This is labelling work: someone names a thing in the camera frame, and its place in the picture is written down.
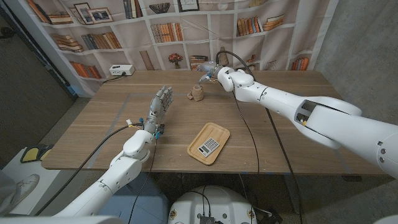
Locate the yellow and black pad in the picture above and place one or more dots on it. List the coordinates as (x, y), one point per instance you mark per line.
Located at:
(31, 154)

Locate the white shoe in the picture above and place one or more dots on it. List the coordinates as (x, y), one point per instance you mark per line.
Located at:
(29, 183)

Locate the blue grey box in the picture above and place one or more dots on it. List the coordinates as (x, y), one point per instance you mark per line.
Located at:
(152, 205)

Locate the white floor platform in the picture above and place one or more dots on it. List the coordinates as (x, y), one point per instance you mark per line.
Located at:
(18, 168)

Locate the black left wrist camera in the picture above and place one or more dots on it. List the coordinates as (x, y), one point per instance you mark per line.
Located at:
(161, 128)

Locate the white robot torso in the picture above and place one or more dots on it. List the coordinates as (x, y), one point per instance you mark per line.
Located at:
(217, 202)

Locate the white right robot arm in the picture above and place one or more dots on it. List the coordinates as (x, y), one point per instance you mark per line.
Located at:
(280, 99)

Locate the wooden tray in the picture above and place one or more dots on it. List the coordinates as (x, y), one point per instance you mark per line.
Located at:
(217, 133)

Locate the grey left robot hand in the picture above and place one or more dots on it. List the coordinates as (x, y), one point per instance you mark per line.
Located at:
(160, 104)

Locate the grey table leg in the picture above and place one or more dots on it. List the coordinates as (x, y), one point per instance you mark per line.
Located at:
(293, 194)

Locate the printed bookshelf backdrop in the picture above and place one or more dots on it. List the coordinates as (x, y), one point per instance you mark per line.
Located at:
(199, 31)

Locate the grey calculator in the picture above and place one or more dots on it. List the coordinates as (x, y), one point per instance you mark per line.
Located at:
(209, 147)

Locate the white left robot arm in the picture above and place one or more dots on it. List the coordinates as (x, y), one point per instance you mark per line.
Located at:
(124, 169)

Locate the white power outlet box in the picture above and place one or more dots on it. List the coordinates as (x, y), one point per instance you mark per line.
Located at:
(121, 70)

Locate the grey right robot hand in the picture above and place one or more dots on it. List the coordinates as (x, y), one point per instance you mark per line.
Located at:
(211, 70)

